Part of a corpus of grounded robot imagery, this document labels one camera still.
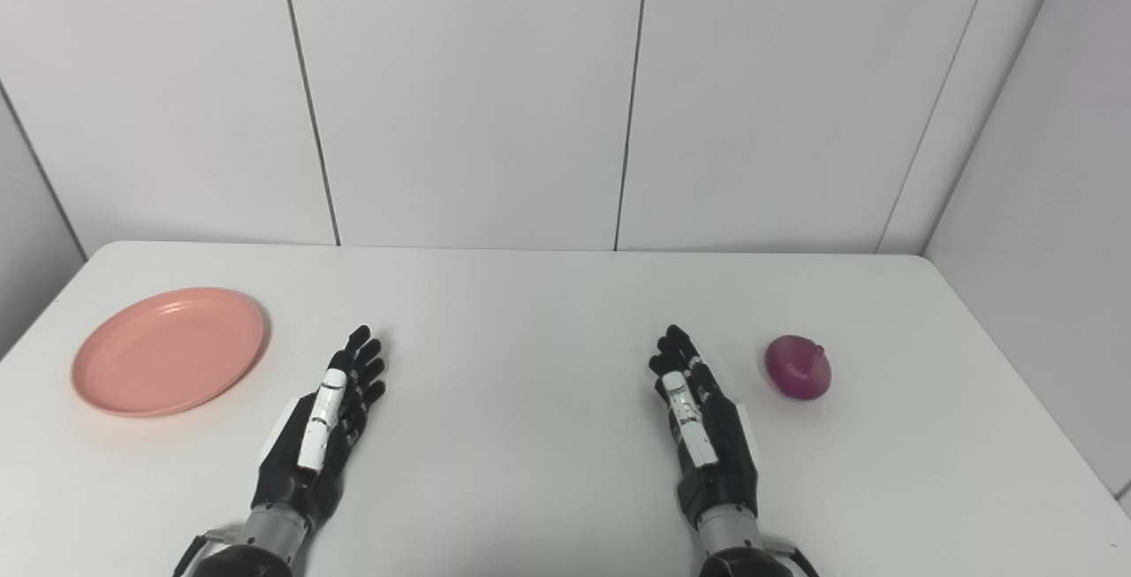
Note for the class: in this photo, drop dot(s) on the pink round plate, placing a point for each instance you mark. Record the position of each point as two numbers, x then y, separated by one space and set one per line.
168 352

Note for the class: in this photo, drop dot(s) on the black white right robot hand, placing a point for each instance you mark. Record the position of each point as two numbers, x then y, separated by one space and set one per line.
724 462

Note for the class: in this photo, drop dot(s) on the purple red onion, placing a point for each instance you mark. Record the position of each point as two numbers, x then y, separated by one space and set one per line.
798 369

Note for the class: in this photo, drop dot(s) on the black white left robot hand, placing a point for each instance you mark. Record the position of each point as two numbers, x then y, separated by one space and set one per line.
296 462

